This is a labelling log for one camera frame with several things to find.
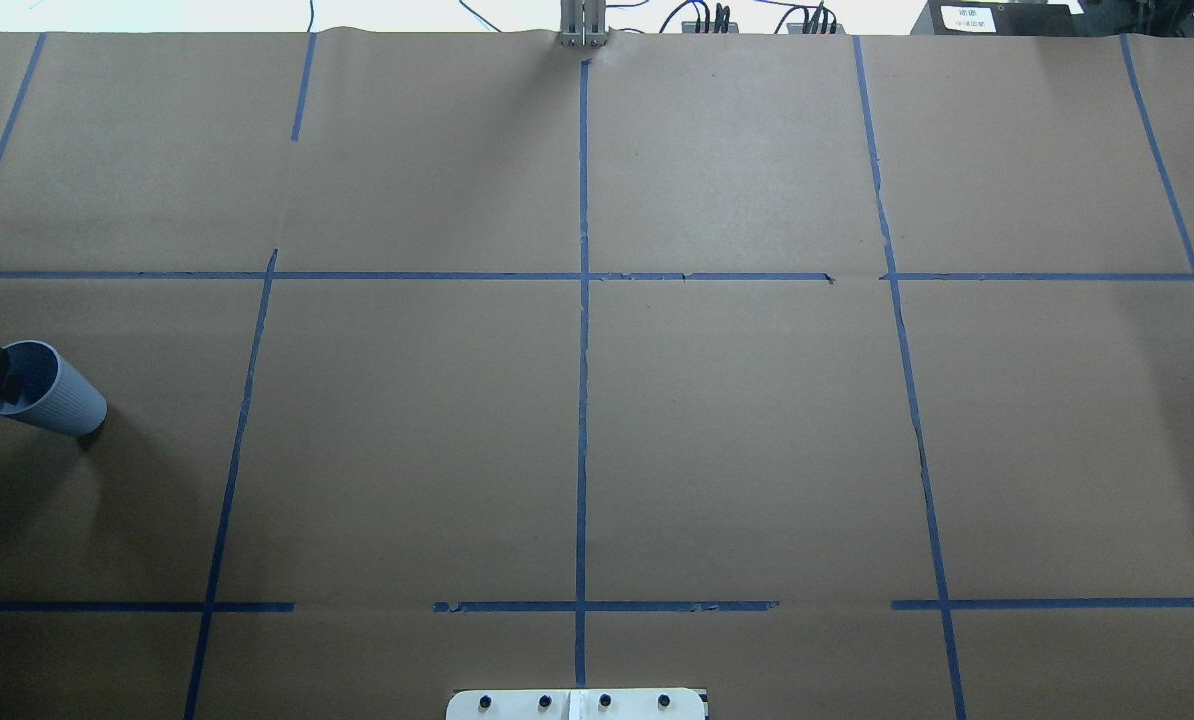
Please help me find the blue ribbed cup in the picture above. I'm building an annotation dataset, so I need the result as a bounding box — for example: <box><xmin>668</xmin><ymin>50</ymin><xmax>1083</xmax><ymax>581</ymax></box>
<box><xmin>0</xmin><ymin>340</ymin><xmax>107</xmax><ymax>438</ymax></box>

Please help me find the black box with label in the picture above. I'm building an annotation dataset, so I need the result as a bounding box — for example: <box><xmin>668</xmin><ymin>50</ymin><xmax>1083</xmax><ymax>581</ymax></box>
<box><xmin>909</xmin><ymin>1</ymin><xmax>1087</xmax><ymax>37</ymax></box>

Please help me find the white mount base plate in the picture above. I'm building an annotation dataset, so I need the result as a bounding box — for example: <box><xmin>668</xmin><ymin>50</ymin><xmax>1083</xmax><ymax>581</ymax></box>
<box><xmin>445</xmin><ymin>687</ymin><xmax>710</xmax><ymax>719</ymax></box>

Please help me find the aluminium frame post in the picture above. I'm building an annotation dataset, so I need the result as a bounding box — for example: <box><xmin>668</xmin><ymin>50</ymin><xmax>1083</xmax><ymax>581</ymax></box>
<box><xmin>556</xmin><ymin>0</ymin><xmax>609</xmax><ymax>47</ymax></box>

